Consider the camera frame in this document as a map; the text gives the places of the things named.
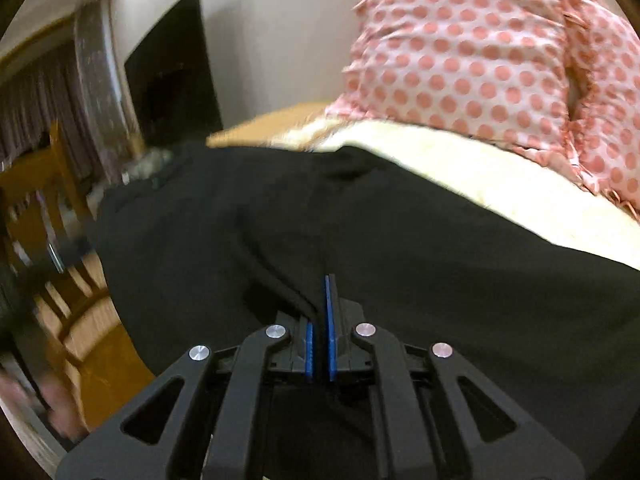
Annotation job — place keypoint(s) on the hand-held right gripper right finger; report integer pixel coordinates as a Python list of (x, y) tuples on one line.
[(328, 330)]

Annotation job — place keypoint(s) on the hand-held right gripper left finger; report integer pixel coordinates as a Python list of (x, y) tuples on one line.
[(309, 352)]

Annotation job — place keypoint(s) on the black pants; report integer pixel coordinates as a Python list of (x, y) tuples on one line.
[(425, 260)]

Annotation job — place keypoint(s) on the tan wooden board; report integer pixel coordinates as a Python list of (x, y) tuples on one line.
[(260, 127)]

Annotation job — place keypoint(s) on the cream fuzzy blanket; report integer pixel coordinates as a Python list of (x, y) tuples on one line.
[(500, 175)]

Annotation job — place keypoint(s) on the wooden chair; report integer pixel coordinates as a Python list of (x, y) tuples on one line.
[(60, 280)]

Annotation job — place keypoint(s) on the pink polka dot pillow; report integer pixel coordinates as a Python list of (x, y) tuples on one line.
[(450, 35)]

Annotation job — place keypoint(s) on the brown speckled pillar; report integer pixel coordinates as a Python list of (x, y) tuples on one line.
[(102, 80)]

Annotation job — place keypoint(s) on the dark pleated curtain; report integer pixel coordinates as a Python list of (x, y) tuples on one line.
[(35, 95)]

